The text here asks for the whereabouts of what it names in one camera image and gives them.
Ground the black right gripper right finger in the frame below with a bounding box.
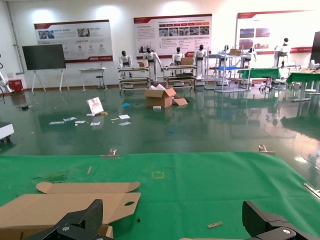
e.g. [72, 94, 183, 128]
[241, 200, 313, 240]

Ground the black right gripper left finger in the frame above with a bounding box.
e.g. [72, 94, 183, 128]
[23, 199, 104, 240]

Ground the empty open cardboard box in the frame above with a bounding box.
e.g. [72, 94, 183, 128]
[0, 181, 142, 240]

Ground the red box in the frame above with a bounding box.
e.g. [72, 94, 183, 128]
[8, 79, 25, 93]

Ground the green table cloth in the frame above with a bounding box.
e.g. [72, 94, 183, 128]
[0, 151, 320, 240]

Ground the silver binder clip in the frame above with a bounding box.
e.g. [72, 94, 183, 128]
[255, 144, 276, 155]
[100, 147, 121, 159]

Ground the white pink standing sign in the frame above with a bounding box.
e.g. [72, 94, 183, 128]
[86, 97, 105, 118]

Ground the white wheeled machine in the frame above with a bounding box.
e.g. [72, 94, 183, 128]
[0, 121, 15, 144]

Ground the large open cardboard carton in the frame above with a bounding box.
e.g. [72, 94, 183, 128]
[144, 84, 178, 109]

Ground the grey metal shelf rack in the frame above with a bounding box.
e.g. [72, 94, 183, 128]
[204, 52, 252, 93]

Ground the flat cardboard piece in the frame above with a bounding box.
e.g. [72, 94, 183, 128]
[173, 96, 190, 107]

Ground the green covered table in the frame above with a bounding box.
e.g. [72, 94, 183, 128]
[286, 71, 320, 103]
[237, 67, 288, 92]

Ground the white desk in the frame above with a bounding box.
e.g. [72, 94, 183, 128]
[78, 67, 109, 93]

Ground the white black humanoid robot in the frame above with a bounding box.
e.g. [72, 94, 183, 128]
[243, 46, 258, 68]
[118, 50, 132, 78]
[221, 44, 232, 66]
[273, 37, 292, 68]
[194, 44, 208, 87]
[171, 46, 186, 76]
[142, 46, 165, 82]

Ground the black display screen on stand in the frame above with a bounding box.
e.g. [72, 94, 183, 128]
[21, 44, 71, 95]

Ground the black monitor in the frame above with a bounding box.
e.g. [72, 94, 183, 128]
[310, 31, 320, 66]

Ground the metal frame workbench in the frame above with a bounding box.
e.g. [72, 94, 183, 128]
[163, 64, 197, 90]
[117, 66, 151, 93]

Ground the white red wall info board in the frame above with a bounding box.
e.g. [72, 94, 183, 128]
[133, 13, 213, 60]
[34, 19, 113, 64]
[236, 9, 320, 55]

